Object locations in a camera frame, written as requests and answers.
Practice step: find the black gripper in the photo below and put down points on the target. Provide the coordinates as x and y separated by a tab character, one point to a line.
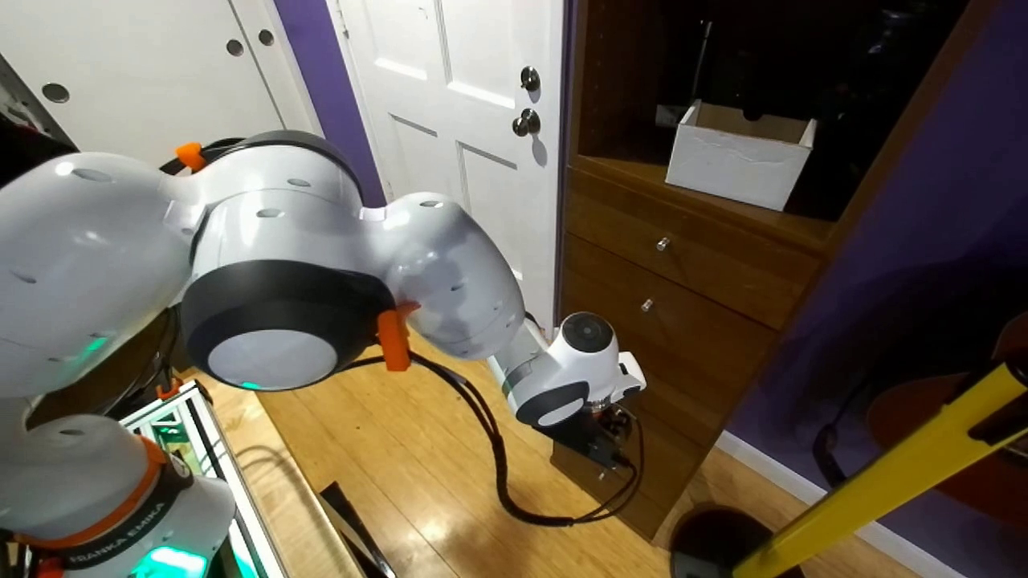
602	434

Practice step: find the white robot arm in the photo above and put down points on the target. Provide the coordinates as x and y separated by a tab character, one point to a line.
282	276

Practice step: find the brown wooden drawer cabinet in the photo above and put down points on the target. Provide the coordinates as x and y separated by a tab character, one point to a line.
710	282

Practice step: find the white cabinet doors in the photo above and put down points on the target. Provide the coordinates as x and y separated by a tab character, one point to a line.
150	75

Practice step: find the white cardboard box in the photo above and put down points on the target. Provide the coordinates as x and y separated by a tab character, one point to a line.
724	151

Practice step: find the black door knob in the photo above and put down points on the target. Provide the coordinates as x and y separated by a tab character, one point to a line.
524	122

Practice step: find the yellow pole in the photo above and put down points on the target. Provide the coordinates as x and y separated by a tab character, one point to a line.
957	434

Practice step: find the black deadbolt lock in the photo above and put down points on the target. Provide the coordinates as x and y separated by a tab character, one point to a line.
532	80

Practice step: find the white panel door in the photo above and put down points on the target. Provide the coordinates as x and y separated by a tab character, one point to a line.
437	84

